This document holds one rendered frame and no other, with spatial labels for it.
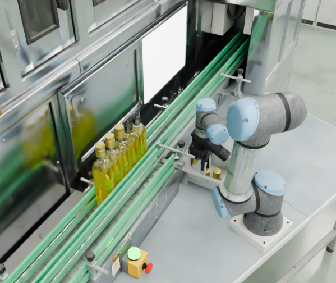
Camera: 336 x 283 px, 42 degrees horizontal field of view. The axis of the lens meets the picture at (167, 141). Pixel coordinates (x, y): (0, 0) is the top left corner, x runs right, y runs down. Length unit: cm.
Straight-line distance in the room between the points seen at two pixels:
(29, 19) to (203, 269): 101
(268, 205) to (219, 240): 25
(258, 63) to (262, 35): 16
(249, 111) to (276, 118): 8
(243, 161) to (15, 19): 77
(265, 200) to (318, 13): 381
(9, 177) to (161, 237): 62
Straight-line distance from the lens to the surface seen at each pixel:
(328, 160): 215
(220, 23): 252
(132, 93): 183
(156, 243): 169
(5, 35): 126
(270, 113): 122
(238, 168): 138
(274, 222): 168
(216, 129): 157
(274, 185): 157
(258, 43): 234
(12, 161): 142
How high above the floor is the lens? 209
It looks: 39 degrees down
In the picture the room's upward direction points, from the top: straight up
